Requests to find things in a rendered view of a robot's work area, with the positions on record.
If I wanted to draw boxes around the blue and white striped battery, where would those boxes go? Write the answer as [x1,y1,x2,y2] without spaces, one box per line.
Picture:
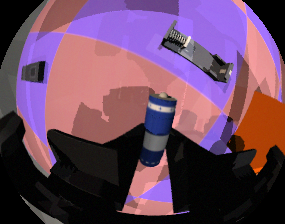
[139,92,178,168]

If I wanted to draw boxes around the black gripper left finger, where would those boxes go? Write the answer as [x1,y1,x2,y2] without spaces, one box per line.
[46,123,146,212]

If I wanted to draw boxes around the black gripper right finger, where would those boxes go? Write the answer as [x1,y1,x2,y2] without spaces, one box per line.
[166,127,256,214]

